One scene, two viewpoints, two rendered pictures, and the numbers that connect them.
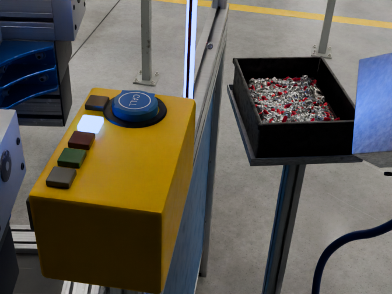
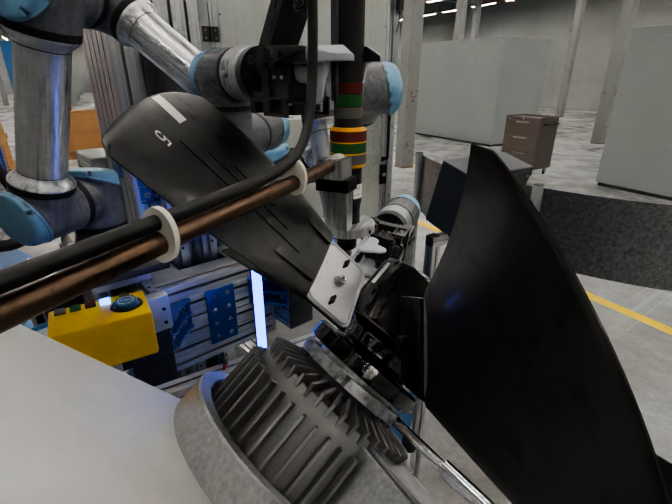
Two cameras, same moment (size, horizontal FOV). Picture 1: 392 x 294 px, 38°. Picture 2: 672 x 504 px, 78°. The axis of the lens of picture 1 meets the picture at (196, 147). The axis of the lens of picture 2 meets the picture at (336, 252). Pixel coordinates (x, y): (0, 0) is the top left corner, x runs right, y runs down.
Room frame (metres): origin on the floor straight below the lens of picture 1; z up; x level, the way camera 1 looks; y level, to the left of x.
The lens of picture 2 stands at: (0.30, -0.72, 1.46)
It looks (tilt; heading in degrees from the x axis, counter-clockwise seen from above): 23 degrees down; 51
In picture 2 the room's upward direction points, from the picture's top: straight up
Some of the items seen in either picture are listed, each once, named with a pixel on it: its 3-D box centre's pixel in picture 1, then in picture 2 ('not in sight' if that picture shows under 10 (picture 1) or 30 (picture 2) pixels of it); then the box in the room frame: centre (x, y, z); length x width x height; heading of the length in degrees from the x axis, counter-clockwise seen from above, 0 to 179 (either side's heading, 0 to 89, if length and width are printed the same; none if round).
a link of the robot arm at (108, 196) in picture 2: not in sight; (92, 195); (0.45, 0.39, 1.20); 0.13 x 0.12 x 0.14; 35
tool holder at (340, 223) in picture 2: not in sight; (344, 194); (0.62, -0.34, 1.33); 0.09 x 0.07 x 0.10; 28
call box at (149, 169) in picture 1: (123, 187); (105, 335); (0.38, 0.06, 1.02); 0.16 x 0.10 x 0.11; 173
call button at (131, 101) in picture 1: (135, 107); (126, 303); (0.42, 0.06, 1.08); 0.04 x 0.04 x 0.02
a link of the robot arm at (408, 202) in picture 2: not in sight; (400, 216); (0.97, -0.11, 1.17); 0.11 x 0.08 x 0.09; 30
